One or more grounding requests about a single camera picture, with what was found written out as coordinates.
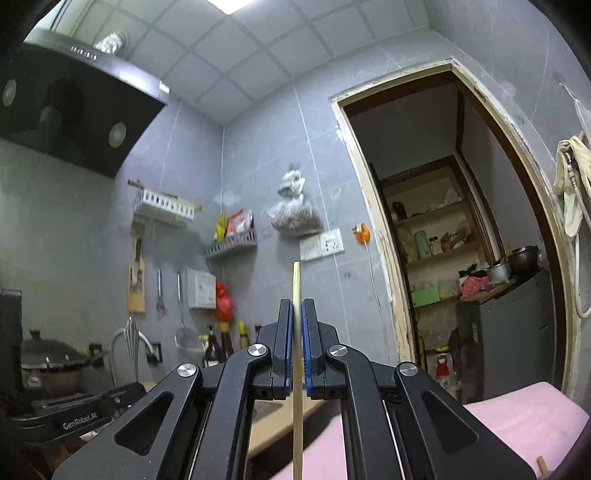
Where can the grey wall spice shelf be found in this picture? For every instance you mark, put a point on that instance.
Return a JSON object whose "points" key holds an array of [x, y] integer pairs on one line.
{"points": [[231, 245]]}

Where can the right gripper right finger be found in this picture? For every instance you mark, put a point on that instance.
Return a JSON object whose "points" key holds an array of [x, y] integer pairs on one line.
{"points": [[398, 422]]}

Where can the black range hood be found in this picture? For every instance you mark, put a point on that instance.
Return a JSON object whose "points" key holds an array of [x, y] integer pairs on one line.
{"points": [[73, 102]]}

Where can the orange wall hook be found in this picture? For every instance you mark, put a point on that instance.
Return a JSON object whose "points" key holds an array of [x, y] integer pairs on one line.
{"points": [[362, 233]]}

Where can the chrome kitchen faucet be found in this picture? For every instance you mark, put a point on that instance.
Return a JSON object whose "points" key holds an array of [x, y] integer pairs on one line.
{"points": [[132, 337]]}

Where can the hanging plastic bag of spices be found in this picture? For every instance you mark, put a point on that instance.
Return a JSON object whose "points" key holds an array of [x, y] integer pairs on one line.
{"points": [[294, 214]]}

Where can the red plastic bag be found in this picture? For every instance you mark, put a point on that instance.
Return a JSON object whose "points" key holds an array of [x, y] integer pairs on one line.
{"points": [[224, 304]]}

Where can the black wok with lid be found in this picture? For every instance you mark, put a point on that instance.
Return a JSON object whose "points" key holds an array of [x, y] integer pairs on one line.
{"points": [[51, 368]]}

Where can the white wall basket rack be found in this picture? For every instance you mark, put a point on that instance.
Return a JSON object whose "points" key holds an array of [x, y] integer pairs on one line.
{"points": [[164, 208]]}

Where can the wooden knife holder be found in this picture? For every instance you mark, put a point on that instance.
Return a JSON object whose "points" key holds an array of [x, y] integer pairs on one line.
{"points": [[136, 272]]}

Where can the wooden chopstick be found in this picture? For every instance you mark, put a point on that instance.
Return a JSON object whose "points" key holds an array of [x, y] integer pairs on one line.
{"points": [[544, 470], [298, 376]]}

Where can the dark soy sauce bottle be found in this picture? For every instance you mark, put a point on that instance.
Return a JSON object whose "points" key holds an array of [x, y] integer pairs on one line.
{"points": [[226, 343]]}

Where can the wooden pantry shelf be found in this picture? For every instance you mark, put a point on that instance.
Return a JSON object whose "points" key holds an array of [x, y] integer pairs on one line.
{"points": [[443, 233]]}

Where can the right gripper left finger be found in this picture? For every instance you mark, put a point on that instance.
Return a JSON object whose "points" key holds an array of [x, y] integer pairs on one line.
{"points": [[196, 422]]}

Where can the white wall box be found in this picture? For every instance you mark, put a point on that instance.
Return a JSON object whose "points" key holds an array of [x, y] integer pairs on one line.
{"points": [[200, 290]]}

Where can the pink floral table cloth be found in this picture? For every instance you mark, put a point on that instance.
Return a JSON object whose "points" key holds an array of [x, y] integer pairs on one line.
{"points": [[537, 421]]}

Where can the hanging wire strainer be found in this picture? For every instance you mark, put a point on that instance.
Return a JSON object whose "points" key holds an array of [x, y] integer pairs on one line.
{"points": [[186, 339]]}

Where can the white wall switch socket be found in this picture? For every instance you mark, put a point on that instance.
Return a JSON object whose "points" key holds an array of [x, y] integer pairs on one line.
{"points": [[321, 245]]}

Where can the white rubber gloves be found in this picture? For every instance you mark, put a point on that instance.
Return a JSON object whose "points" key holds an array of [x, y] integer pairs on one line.
{"points": [[572, 182]]}

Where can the dark grey cabinet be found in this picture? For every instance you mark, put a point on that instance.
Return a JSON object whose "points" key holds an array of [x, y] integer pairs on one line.
{"points": [[508, 341]]}

